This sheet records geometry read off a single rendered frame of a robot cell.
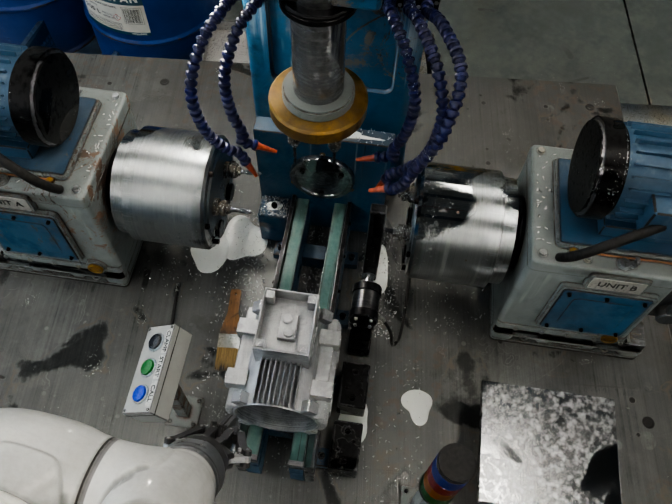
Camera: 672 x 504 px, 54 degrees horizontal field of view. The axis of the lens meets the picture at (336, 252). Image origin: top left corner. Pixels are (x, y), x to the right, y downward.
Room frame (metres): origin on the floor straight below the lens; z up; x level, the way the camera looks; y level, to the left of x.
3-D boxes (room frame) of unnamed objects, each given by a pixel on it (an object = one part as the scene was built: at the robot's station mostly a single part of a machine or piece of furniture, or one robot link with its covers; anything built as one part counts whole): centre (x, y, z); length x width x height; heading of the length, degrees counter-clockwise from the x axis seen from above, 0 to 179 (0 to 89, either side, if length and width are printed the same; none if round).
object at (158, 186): (0.83, 0.40, 1.04); 0.37 x 0.25 x 0.25; 84
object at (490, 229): (0.76, -0.28, 1.04); 0.41 x 0.25 x 0.25; 84
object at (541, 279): (0.73, -0.54, 0.99); 0.35 x 0.31 x 0.37; 84
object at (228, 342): (0.60, 0.23, 0.80); 0.21 x 0.05 x 0.01; 0
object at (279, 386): (0.43, 0.09, 1.02); 0.20 x 0.19 x 0.19; 174
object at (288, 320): (0.47, 0.08, 1.11); 0.12 x 0.11 x 0.07; 174
